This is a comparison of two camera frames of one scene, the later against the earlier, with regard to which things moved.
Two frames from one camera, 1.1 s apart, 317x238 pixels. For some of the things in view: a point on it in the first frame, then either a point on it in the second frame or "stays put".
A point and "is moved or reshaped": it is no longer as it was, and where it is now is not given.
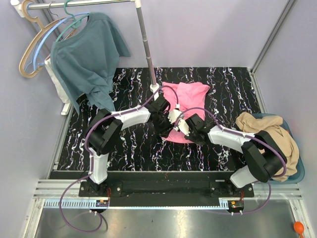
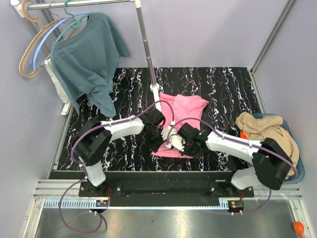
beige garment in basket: x=274 y=127 stays put
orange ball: x=298 y=227 stays put
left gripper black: x=164 y=132 → x=153 y=147
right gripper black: x=189 y=138 → x=198 y=155
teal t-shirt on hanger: x=87 y=60 stays put
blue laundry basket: x=297 y=175 stays put
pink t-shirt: x=184 y=95 is moved or reshaped
